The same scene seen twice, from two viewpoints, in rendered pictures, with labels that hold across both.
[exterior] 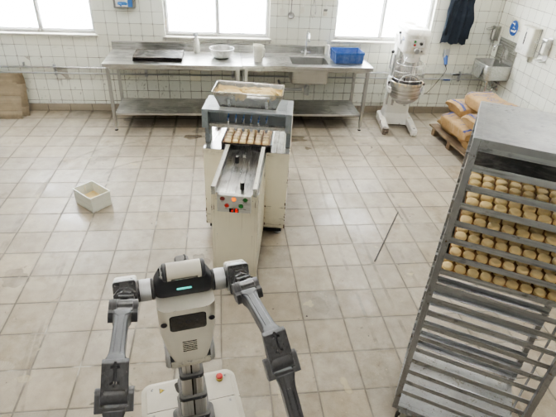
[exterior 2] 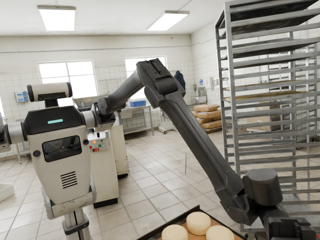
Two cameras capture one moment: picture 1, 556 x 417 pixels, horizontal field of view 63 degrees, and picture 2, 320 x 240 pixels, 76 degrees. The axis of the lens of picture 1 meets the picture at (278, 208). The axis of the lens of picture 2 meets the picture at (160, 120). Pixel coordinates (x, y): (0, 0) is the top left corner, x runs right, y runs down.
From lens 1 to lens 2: 126 cm
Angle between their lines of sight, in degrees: 28
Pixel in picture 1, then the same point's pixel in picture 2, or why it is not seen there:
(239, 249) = (104, 179)
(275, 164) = (116, 133)
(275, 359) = (158, 80)
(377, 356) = (212, 213)
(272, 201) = (119, 156)
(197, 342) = (76, 175)
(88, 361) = not seen: outside the picture
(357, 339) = not seen: hidden behind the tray
